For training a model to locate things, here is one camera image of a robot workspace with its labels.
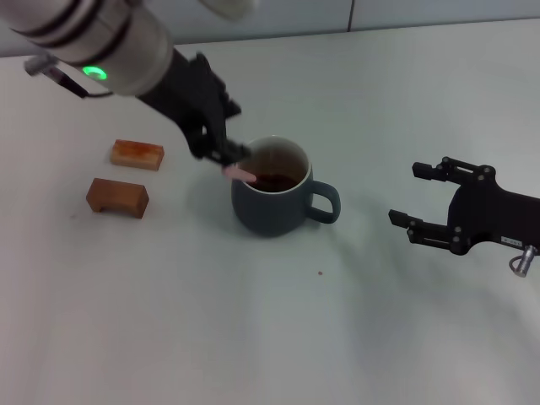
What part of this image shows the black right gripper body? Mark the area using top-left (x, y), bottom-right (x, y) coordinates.
top-left (445, 181), bottom-right (540, 256)

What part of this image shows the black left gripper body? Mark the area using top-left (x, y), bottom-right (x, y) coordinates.
top-left (137, 45), bottom-right (231, 143)

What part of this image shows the pink handled metal spoon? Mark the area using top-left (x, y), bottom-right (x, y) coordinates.
top-left (223, 165), bottom-right (257, 184)

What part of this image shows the dark grey ceramic cup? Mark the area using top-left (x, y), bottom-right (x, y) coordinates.
top-left (230, 134), bottom-right (342, 238)

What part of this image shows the light wooden block orange stain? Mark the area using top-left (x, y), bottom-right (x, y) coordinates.
top-left (109, 138), bottom-right (165, 172)

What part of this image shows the dark brown wooden arch block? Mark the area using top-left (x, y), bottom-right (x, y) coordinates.
top-left (86, 177), bottom-right (150, 219)

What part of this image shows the silver right cable connector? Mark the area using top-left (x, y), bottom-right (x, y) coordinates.
top-left (508, 245), bottom-right (538, 278)

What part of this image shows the left wrist cable with connector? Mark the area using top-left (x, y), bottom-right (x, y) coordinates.
top-left (23, 53), bottom-right (116, 100)

